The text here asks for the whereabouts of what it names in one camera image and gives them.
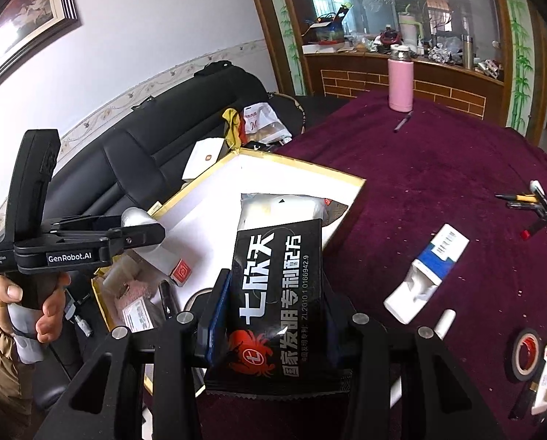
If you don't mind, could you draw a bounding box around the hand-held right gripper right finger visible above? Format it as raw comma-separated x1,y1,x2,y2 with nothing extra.
322,279,508,440

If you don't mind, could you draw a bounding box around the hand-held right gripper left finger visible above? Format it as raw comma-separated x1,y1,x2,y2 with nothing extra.
33,268,233,440

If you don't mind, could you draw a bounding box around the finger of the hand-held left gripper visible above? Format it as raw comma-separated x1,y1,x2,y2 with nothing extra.
102,224,166,256
42,214,128,238

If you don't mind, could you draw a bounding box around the red adhesive box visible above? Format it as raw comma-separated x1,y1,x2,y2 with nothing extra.
143,245,192,287

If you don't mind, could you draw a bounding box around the black sachet pouch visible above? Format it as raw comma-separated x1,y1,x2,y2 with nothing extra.
204,191,353,397

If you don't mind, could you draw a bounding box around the white marker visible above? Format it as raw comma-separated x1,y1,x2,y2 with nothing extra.
434,309,458,341

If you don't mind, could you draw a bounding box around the white gold-rimmed box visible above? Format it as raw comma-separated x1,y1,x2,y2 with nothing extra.
92,149,367,397

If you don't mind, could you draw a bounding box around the black tape roll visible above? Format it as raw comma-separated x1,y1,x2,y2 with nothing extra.
512,327,547,384

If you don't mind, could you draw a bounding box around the person's left hand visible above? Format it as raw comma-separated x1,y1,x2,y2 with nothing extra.
0,274,71,342

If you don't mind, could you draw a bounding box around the grey tape roll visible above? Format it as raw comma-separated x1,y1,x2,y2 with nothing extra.
184,286,217,315

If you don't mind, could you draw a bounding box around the pink packet with label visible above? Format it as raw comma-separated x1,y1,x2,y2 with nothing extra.
92,257,164,335

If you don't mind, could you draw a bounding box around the white flat box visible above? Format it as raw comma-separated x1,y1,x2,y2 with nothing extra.
182,137,227,182

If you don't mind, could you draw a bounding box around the black leather sofa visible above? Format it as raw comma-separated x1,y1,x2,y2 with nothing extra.
0,60,311,422

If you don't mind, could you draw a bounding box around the yellow cloth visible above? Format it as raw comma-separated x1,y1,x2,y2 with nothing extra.
221,107,243,152

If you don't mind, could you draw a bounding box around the white snack bag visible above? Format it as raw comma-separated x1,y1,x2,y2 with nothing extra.
241,103,293,145

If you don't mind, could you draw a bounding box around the purple velvet tablecloth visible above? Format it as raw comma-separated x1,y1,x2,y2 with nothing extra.
200,87,547,440

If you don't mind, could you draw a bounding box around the red capped pen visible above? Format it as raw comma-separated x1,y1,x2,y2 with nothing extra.
520,219,547,240

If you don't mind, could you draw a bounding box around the pink bottle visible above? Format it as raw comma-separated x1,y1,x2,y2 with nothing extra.
388,45,415,113

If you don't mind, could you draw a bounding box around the wooden brick-pattern counter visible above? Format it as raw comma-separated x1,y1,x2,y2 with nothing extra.
303,49,506,122

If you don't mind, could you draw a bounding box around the small glass fish tank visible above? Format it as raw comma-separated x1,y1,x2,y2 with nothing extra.
316,22,346,45

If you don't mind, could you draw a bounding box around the steel thermos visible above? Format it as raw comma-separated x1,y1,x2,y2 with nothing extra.
461,34,475,69

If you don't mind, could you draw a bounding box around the white tumbler with green lid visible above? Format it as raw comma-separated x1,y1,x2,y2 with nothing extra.
398,8,425,49

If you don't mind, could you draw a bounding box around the framed wall picture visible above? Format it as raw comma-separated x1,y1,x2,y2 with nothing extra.
0,0,82,107

